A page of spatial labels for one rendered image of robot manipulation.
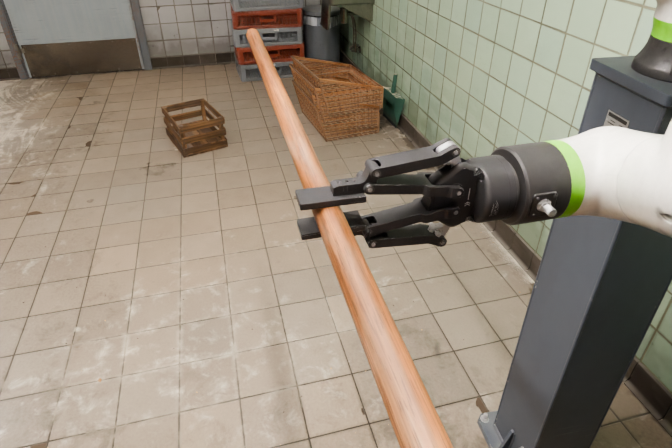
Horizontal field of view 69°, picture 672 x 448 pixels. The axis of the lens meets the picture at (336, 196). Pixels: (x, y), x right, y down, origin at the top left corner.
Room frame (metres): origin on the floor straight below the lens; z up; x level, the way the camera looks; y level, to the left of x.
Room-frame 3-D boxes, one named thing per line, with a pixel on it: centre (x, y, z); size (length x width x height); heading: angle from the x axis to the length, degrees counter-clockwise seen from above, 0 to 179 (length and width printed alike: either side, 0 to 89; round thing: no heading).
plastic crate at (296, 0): (4.51, 0.61, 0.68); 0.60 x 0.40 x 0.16; 105
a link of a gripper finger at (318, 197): (0.43, 0.01, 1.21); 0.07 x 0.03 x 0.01; 104
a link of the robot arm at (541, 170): (0.49, -0.22, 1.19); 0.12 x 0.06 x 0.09; 14
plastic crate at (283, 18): (4.51, 0.62, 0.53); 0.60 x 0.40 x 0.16; 101
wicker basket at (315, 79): (3.34, 0.00, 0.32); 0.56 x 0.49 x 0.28; 23
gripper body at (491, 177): (0.47, -0.15, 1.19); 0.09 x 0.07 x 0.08; 104
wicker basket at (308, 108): (3.34, 0.01, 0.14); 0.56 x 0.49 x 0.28; 21
